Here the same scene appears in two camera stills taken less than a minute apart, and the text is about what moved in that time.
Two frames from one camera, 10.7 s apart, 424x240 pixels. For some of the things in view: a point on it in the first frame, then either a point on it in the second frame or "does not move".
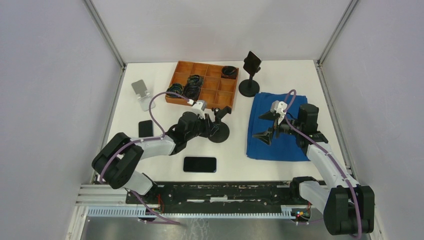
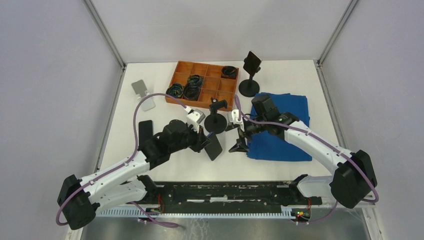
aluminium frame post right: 320,61 does not move
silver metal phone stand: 144,97 does not move
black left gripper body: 202,126 → 194,139
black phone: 252,63 does not move
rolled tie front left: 176,88 does not move
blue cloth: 284,146 does not move
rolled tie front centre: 192,92 does not move
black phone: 198,164 → 214,149
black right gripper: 266,137 → 240,146
